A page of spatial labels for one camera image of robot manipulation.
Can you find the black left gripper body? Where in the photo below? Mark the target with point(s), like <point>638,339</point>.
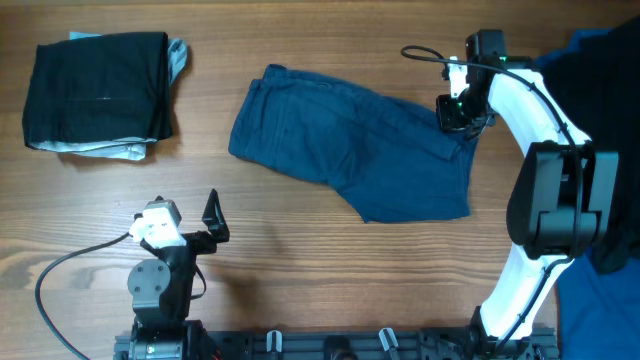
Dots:
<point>182,259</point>

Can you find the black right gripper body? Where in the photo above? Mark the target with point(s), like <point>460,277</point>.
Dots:
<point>462,114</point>

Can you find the dark blue shorts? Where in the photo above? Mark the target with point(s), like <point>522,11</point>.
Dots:
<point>385,156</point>

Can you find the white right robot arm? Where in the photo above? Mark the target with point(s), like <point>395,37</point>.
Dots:
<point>561,201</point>

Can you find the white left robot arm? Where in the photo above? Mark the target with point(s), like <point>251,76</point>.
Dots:
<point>161,287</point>

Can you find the folded light grey garment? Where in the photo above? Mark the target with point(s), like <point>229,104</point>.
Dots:
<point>176,55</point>

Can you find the black crumpled garment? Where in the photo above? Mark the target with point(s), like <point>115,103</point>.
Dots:
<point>595,80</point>

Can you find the folded black garment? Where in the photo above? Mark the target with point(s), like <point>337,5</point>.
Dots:
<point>97,87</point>

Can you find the bright blue garment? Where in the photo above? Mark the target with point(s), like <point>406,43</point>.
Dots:
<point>599,313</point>

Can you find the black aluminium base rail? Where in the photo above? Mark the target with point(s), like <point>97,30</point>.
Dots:
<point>427,344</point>

